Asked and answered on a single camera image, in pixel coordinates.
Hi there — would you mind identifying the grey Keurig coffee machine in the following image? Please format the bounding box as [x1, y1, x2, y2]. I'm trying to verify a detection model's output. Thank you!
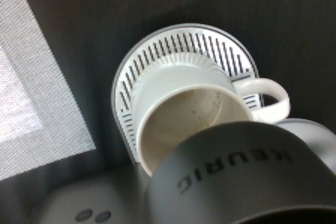
[32, 23, 336, 224]

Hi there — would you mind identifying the white ceramic mug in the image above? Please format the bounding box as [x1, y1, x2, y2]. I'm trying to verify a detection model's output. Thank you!
[132, 65, 290, 173]

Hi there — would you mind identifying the grey woven placemat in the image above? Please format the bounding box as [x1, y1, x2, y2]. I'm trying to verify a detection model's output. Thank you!
[0, 0, 95, 180]

